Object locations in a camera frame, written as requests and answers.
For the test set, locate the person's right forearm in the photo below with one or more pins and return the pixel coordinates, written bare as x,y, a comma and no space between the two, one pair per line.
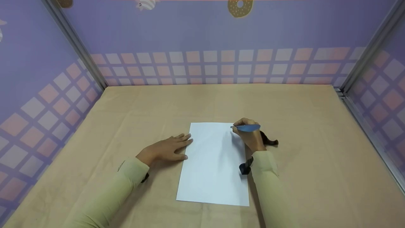
273,193

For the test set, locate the person's left little finger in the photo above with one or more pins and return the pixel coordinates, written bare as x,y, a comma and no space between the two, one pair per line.
171,138

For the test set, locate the blue pen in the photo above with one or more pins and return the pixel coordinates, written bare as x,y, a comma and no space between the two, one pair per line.
248,128

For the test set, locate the person's left thumb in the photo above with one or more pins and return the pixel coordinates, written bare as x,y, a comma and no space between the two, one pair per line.
180,156

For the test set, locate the person's left forearm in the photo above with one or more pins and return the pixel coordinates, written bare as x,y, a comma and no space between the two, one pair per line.
107,196

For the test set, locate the person's right fingers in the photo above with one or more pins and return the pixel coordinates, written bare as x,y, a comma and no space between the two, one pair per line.
243,122

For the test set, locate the black wrist band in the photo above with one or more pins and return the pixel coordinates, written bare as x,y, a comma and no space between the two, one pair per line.
245,167
144,178

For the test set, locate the person's left index finger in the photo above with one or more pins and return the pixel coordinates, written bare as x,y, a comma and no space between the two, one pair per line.
186,143

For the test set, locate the white paper sheet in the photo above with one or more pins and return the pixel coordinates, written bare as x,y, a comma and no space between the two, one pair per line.
215,171

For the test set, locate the person's left hand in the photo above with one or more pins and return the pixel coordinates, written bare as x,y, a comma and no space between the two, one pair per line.
161,150

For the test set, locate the person's left ring finger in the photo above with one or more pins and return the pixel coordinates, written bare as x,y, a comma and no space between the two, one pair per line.
178,136

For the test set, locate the person's left middle finger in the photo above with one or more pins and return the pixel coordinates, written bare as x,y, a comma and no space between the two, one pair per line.
185,137

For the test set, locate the person's right hand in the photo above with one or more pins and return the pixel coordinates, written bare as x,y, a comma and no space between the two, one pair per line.
253,139

